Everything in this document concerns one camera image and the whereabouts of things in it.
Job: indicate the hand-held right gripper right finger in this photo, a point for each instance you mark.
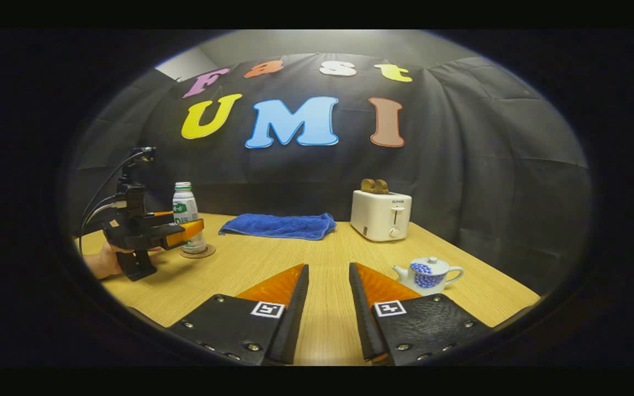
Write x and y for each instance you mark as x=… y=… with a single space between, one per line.
x=362 y=319

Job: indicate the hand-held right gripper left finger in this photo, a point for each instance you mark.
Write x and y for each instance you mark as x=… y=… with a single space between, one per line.
x=295 y=319

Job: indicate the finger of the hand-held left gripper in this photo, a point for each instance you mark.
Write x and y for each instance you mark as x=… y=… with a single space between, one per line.
x=185 y=232
x=162 y=218

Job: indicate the white green-label water bottle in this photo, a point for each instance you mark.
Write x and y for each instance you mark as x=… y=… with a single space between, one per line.
x=185 y=206

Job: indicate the round brown coaster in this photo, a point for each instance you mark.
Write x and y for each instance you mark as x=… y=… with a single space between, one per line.
x=207 y=252

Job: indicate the white blue teacup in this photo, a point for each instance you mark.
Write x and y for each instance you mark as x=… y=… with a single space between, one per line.
x=430 y=280

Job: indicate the blue towel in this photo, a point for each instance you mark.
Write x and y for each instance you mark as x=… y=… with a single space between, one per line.
x=278 y=226

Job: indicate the white toaster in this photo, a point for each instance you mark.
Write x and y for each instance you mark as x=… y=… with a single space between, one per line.
x=377 y=217

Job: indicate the brown toast slice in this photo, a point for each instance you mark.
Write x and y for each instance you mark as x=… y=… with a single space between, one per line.
x=382 y=187
x=368 y=186

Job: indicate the black backdrop cloth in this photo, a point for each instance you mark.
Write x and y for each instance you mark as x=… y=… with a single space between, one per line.
x=487 y=154

